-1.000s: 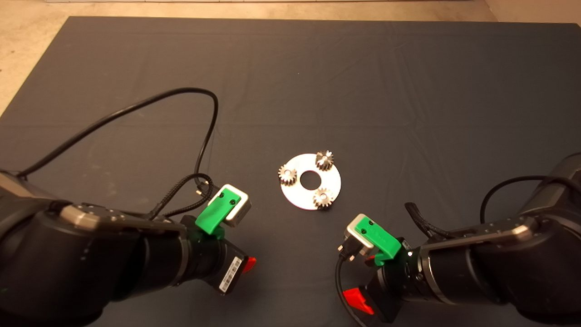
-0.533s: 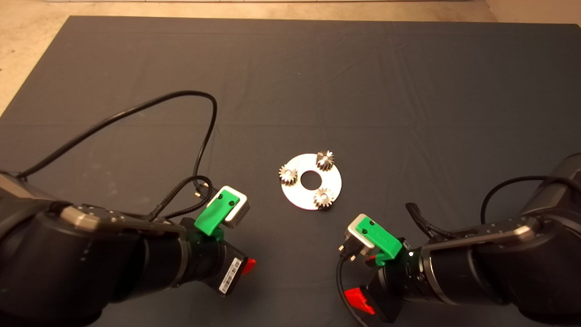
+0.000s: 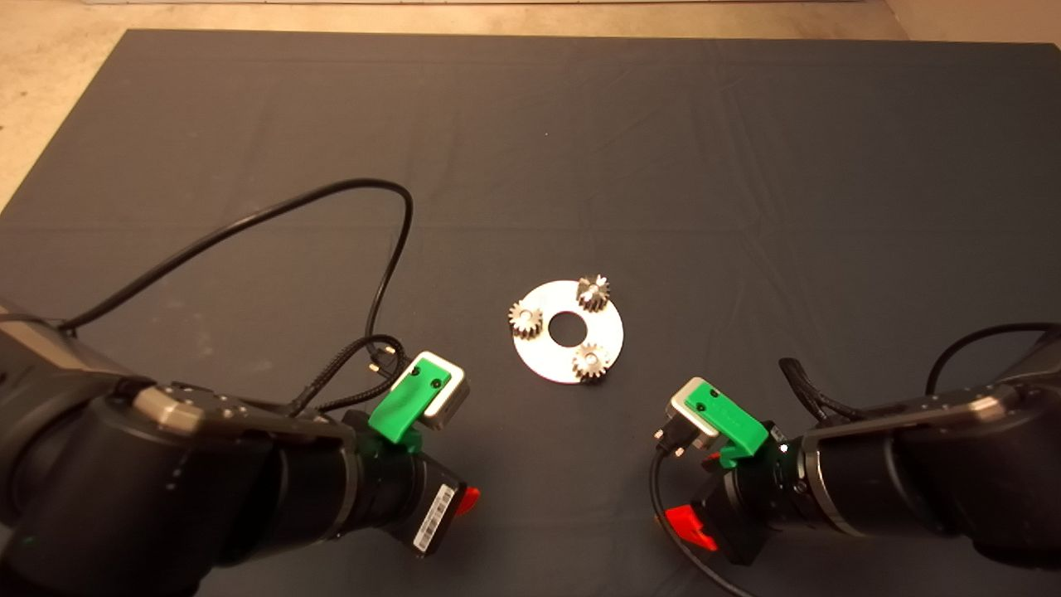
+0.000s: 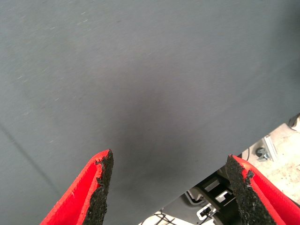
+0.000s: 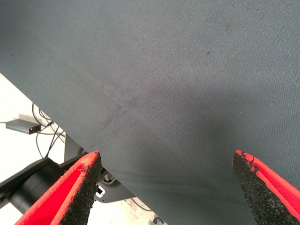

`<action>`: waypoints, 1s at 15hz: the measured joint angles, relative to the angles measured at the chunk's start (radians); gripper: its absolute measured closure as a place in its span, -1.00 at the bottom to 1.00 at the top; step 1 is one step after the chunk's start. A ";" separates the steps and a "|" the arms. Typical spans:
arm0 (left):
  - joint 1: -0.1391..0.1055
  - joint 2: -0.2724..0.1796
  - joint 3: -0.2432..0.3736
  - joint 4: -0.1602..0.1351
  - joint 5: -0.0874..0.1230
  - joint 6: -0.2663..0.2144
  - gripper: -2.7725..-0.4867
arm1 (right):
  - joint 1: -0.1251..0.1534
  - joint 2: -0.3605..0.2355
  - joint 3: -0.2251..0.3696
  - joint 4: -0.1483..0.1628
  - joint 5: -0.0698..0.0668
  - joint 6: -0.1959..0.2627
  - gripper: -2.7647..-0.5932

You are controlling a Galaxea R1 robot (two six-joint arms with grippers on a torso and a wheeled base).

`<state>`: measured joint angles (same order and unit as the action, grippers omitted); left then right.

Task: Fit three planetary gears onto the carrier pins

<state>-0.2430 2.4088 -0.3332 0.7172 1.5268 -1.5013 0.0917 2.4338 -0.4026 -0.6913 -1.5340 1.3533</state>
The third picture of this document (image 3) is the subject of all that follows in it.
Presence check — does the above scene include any green left camera mount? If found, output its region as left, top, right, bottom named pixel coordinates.
left=367, top=358, right=453, bottom=454

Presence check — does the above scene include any green right camera mount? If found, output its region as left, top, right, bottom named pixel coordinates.
left=684, top=383, right=770, bottom=470

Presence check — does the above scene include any thin black left camera cable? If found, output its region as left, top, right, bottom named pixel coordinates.
left=58, top=179, right=414, bottom=374

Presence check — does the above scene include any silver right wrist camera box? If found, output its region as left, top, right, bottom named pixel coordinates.
left=666, top=376, right=722, bottom=453

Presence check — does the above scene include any small steel planetary gear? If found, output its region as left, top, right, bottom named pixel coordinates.
left=575, top=274, right=613, bottom=313
left=507, top=301, right=545, bottom=340
left=572, top=342, right=613, bottom=384

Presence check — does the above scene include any black braided left wrist cable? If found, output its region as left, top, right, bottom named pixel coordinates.
left=286, top=334, right=409, bottom=417

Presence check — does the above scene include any dark grey table cloth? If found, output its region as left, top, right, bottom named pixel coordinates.
left=0, top=30, right=1061, bottom=597

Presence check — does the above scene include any thin black right camera cable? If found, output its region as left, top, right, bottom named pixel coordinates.
left=649, top=322, right=1061, bottom=597

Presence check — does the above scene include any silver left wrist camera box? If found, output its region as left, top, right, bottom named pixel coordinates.
left=390, top=351, right=471, bottom=432

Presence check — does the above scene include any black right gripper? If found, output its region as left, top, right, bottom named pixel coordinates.
left=663, top=423, right=809, bottom=566

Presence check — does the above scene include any round metal carrier plate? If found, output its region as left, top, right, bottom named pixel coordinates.
left=511, top=280, right=624, bottom=385

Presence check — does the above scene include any thin black camera cable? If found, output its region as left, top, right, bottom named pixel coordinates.
left=58, top=179, right=414, bottom=374
left=649, top=322, right=1061, bottom=597

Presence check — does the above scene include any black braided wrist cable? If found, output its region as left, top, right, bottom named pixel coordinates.
left=779, top=357, right=863, bottom=422
left=286, top=334, right=409, bottom=417

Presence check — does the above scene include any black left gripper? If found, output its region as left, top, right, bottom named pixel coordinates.
left=344, top=409, right=482, bottom=558

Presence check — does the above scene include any black braided right wrist cable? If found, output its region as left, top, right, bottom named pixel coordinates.
left=779, top=357, right=863, bottom=422

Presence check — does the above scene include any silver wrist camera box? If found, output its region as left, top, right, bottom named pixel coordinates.
left=666, top=376, right=722, bottom=453
left=390, top=351, right=471, bottom=432

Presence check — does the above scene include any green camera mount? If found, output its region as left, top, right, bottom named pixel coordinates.
left=684, top=383, right=770, bottom=470
left=367, top=358, right=453, bottom=454

